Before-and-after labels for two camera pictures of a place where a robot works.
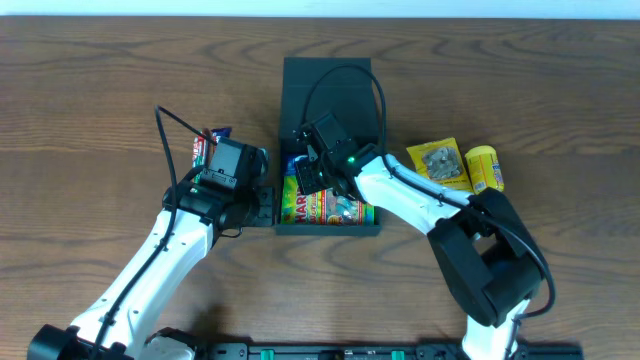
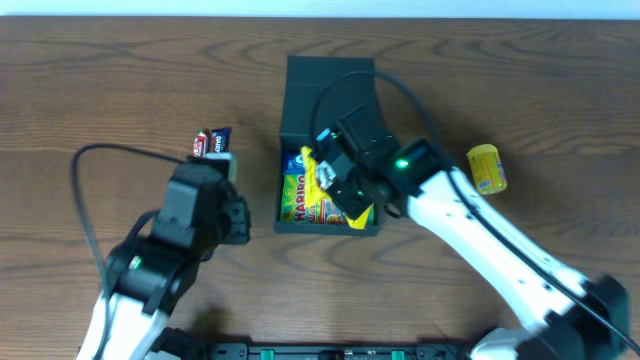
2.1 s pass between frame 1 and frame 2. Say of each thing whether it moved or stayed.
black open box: stayed
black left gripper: moved
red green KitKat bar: stayed
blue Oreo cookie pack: stayed
